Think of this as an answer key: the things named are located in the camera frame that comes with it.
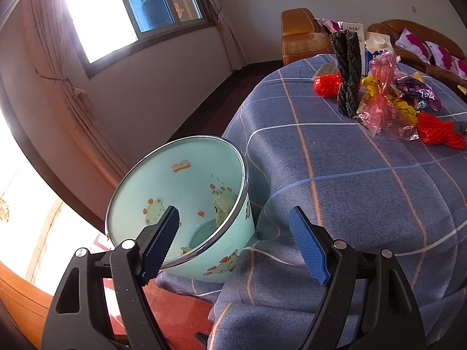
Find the sliding glass window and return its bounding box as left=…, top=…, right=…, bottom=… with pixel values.
left=60, top=0, right=217, bottom=79

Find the green snack packet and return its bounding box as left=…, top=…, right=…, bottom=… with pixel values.
left=313, top=61, right=339, bottom=81

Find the pink translucent plastic bag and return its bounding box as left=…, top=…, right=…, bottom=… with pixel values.
left=356, top=51, right=420, bottom=141

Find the pink floral pillow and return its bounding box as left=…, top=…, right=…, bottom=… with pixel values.
left=396, top=27, right=431, bottom=62
left=425, top=40, right=456, bottom=70
left=314, top=17, right=341, bottom=35
left=452, top=58, right=467, bottom=81

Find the pink tied curtain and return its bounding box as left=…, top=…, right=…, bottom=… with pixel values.
left=16, top=0, right=130, bottom=183

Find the purple snack packet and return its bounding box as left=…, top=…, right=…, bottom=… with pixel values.
left=392, top=75, right=442, bottom=112

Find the mint cartoon print bin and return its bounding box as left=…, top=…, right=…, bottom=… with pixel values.
left=105, top=136, right=260, bottom=287

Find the tall white milk carton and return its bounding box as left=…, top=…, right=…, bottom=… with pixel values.
left=337, top=21, right=366, bottom=77

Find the blue plaid tablecloth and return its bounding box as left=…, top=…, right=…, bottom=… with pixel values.
left=155, top=53, right=467, bottom=350

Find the blue and white gable carton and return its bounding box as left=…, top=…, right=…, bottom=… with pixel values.
left=359, top=31, right=393, bottom=77

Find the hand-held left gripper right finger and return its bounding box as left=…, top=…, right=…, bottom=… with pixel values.
left=288, top=206, right=427, bottom=350

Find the pink hanging curtain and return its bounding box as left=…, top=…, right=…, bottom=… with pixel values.
left=190, top=0, right=243, bottom=70

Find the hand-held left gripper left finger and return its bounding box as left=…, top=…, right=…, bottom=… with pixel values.
left=40, top=206, right=181, bottom=350

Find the black twisted rope roll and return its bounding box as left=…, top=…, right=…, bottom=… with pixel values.
left=329, top=30, right=363, bottom=119

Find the brown leather sofa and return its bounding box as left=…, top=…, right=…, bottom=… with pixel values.
left=367, top=19, right=467, bottom=93

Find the brown leather armchair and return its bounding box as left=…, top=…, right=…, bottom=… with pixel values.
left=280, top=7, right=336, bottom=67

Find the orange wooden cabinet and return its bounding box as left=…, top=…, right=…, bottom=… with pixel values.
left=0, top=260, right=55, bottom=340

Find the red plastic wrapper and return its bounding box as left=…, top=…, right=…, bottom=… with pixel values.
left=416, top=112, right=466, bottom=150

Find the yellow wrapper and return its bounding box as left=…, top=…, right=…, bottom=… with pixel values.
left=383, top=95, right=418, bottom=125
left=361, top=76, right=382, bottom=97

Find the red crumpled plastic bag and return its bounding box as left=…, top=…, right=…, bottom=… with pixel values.
left=313, top=74, right=341, bottom=98

